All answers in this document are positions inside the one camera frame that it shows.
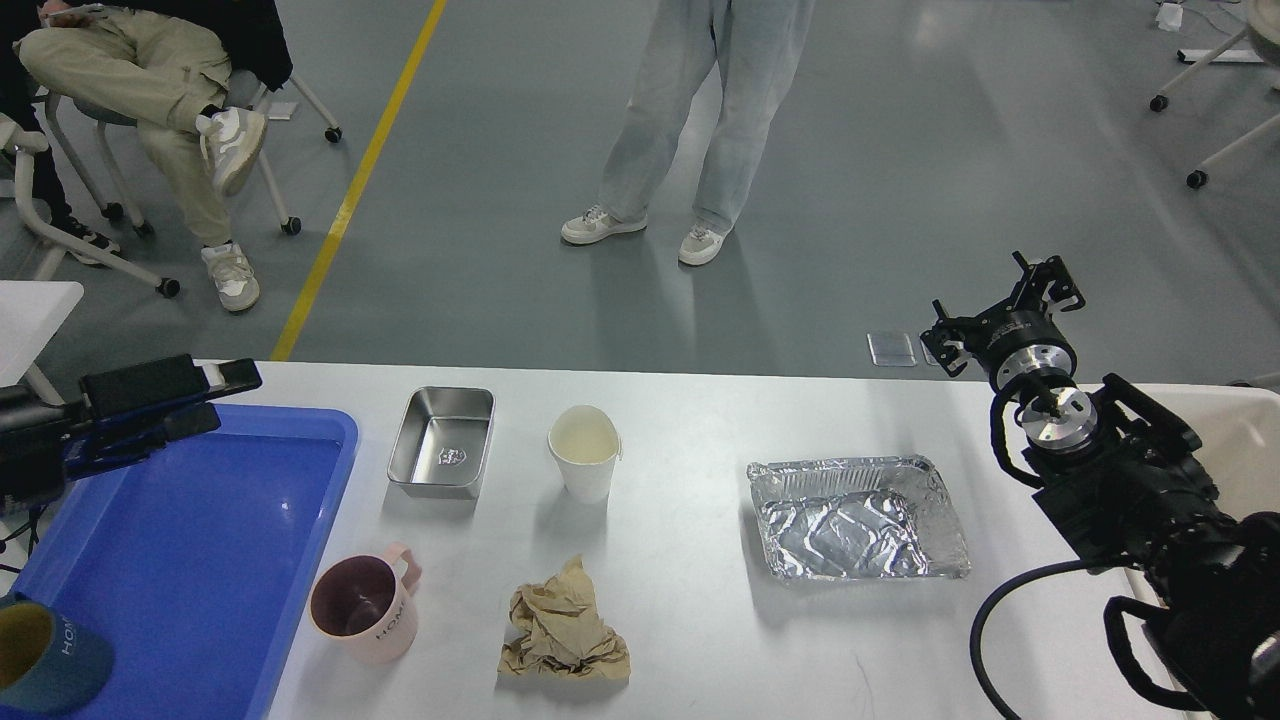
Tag white chair base right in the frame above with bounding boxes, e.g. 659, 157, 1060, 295
1149, 0, 1280, 190

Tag clear floor plate left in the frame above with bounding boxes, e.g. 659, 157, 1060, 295
867, 331, 918, 368

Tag white side table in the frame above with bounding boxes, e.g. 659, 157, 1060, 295
1, 281, 84, 405

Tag white paper cup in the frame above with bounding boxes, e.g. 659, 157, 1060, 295
547, 405, 623, 503

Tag aluminium foil tray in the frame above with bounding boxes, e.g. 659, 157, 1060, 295
746, 455, 972, 582

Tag clear floor plate right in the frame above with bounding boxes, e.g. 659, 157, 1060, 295
920, 336, 948, 366

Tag black cable bundle left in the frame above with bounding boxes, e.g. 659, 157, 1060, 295
0, 500, 46, 577

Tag dark blue mug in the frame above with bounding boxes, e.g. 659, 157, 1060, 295
1, 593, 115, 716

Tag standing person in jeans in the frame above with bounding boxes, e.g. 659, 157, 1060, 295
561, 0, 817, 268

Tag pink home mug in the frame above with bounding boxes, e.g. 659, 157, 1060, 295
308, 542, 422, 664

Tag stainless steel rectangular tin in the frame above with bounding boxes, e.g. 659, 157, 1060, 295
387, 386, 495, 501

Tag seated person in khaki trousers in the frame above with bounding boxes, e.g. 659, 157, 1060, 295
3, 1, 293, 313

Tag crumpled brown paper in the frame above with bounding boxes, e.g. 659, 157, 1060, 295
497, 555, 632, 682

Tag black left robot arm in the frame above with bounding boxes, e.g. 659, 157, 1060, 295
1, 354, 262, 516

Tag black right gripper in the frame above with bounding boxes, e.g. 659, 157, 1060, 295
920, 251, 1085, 391

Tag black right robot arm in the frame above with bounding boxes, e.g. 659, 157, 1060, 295
922, 252, 1279, 719

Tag clear floor plate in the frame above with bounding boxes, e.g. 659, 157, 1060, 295
920, 336, 948, 366
867, 331, 918, 368

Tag white plastic bin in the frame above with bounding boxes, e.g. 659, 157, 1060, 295
1117, 383, 1279, 719

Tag blue plastic tray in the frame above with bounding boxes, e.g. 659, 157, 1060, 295
15, 404, 358, 719

